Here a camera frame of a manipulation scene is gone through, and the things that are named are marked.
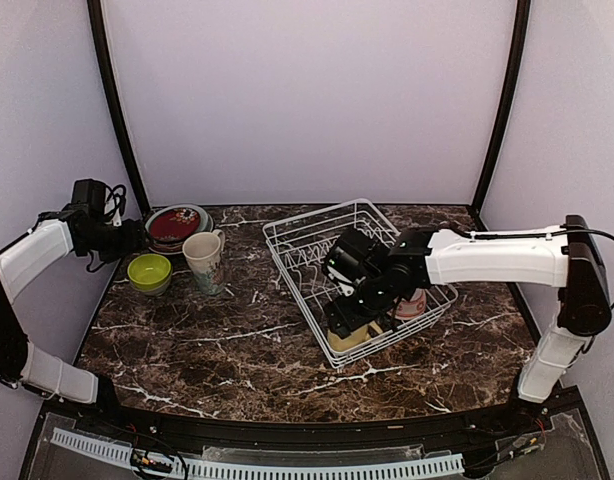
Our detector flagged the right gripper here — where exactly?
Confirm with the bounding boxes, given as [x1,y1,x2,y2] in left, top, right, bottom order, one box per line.
[324,274,395,337]

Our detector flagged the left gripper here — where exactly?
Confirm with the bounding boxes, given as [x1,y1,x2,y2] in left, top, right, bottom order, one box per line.
[81,218,154,262]

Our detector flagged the yellow mug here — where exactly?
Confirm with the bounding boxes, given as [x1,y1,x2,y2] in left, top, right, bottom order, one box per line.
[327,322,384,352]

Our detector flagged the lime green bowl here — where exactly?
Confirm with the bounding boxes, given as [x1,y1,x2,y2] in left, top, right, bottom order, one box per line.
[127,253,172,291]

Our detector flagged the dark red floral bowl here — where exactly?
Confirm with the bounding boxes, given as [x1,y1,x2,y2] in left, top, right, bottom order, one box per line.
[147,207,201,242]

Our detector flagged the light teal bowl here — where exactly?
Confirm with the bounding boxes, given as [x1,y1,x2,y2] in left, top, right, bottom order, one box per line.
[130,278,171,297]

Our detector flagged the teal patterned mug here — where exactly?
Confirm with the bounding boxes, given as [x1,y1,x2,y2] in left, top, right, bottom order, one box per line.
[182,229,225,296]

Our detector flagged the light teal plate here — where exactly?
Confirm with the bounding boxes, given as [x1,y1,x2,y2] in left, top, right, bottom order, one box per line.
[145,204,210,236]

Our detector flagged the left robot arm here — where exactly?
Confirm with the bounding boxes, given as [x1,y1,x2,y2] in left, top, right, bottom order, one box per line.
[0,179,143,436]

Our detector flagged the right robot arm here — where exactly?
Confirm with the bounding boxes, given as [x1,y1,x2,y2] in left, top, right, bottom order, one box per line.
[322,215,614,434]

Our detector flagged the pink and white cup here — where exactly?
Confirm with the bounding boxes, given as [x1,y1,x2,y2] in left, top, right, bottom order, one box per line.
[393,289,427,322]

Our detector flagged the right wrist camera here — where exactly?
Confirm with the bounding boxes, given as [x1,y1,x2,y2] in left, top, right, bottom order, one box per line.
[327,270,355,296]

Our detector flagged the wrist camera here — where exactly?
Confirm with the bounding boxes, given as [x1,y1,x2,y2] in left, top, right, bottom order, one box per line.
[327,270,355,296]
[103,184,127,227]

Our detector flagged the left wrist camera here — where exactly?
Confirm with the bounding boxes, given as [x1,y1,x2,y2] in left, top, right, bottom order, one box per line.
[103,184,127,227]

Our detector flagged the white wire dish rack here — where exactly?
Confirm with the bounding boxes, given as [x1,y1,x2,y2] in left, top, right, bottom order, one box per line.
[263,198,458,370]

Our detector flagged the black front rail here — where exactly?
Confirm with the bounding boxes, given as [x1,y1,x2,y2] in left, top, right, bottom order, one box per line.
[26,387,597,464]

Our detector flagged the white slotted cable duct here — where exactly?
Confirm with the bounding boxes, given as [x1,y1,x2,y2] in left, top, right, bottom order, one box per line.
[50,428,465,480]

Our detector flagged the right black frame post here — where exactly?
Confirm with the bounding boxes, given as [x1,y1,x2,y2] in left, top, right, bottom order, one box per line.
[470,0,531,219]

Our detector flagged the black frame post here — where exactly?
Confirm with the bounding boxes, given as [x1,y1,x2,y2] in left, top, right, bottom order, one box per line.
[470,0,531,219]
[87,0,151,216]

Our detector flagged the left black frame post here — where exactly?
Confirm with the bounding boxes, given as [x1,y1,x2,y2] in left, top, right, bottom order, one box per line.
[87,0,151,216]

